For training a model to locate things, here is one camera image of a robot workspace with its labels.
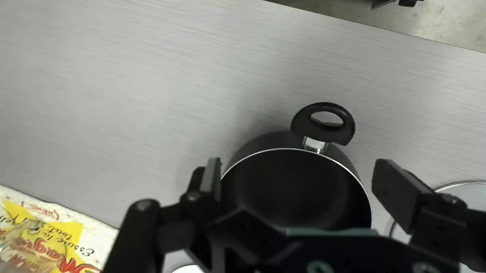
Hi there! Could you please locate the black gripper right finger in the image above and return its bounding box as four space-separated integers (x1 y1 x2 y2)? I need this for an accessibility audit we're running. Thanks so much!
371 158 486 273

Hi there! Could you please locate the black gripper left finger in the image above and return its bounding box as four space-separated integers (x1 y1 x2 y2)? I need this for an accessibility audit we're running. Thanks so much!
104 156 245 273

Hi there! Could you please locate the glass lid with black knob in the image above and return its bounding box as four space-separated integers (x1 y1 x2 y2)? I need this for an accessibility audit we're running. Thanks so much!
388 179 486 244

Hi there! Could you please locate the black cooking pot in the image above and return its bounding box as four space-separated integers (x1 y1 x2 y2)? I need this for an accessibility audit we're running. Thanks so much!
221 101 374 239

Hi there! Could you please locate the cream printed kitchen towel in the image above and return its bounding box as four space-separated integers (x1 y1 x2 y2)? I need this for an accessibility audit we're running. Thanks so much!
0 183 120 273

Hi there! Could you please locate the small clear glass bottle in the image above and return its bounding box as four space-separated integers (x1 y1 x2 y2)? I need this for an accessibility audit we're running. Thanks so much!
0 217 49 273

